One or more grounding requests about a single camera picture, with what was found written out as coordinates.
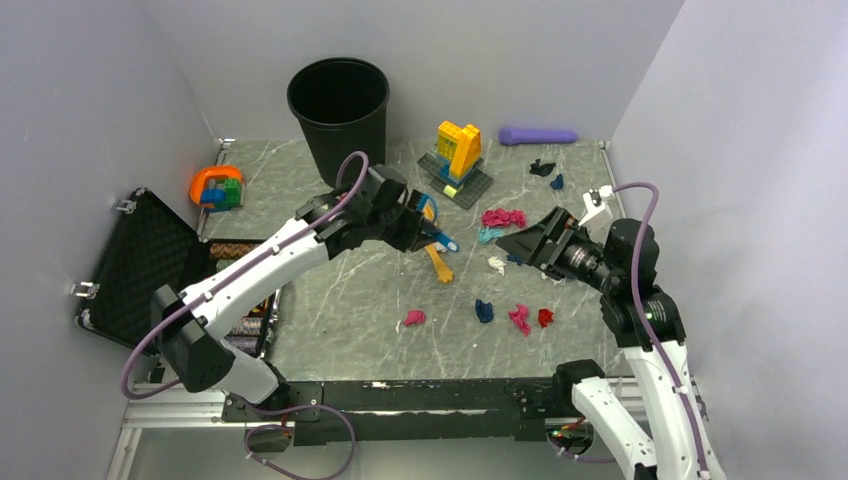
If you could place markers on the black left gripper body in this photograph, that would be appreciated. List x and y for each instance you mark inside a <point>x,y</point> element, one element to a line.
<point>398,228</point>

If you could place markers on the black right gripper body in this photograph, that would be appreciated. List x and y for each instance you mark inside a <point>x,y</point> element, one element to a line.
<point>580,256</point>

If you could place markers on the blue hand brush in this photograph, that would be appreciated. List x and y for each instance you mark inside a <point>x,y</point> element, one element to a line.
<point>437,225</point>

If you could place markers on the orange slotted scoop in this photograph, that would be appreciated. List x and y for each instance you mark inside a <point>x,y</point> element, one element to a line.
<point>444,274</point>

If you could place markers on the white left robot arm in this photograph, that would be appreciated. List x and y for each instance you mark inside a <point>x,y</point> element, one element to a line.
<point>193,324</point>

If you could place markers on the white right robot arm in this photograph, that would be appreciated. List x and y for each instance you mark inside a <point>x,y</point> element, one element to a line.
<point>648,329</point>

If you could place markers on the white paper scrap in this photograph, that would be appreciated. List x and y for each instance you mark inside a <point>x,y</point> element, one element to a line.
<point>497,264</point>

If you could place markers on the magenta paper scrap large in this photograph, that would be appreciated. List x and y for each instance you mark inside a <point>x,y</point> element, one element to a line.
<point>504,218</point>

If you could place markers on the teal paper scrap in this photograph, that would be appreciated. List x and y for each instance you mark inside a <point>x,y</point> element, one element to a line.
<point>488,234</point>

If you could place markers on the dark blue scrap far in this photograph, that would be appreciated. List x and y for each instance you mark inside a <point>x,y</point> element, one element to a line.
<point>558,182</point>

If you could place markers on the red paper scrap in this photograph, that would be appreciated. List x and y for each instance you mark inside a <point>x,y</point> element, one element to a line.
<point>545,317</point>

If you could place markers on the yellow toy brick building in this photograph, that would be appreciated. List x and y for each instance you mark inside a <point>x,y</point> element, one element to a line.
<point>455,164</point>

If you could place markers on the black paper scrap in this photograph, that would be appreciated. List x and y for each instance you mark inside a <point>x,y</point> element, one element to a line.
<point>541,169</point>

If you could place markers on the pink paper scrap front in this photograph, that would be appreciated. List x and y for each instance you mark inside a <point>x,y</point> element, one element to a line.
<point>518,316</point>

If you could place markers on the pink paper scrap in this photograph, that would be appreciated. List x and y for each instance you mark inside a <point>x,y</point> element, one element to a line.
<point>518,316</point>
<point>414,317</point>

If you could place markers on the navy paper scrap front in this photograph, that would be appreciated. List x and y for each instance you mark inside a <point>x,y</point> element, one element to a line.
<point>484,311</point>

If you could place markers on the pink paper scrap left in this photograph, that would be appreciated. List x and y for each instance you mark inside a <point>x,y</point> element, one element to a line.
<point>414,317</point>

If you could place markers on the purple cylinder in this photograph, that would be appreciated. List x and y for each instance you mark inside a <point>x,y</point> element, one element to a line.
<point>511,136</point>

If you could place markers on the black plastic bin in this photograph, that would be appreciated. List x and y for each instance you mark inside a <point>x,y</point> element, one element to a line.
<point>340,104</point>

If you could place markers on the black open case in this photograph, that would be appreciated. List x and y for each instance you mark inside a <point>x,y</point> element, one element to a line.
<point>149,246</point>

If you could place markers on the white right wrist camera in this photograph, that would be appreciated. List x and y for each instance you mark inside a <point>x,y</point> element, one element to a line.
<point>597,210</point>

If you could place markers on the orange ring toy bricks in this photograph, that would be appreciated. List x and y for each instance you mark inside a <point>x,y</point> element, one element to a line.
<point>217,188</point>

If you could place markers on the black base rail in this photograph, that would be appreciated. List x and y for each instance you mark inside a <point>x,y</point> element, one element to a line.
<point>523,409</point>

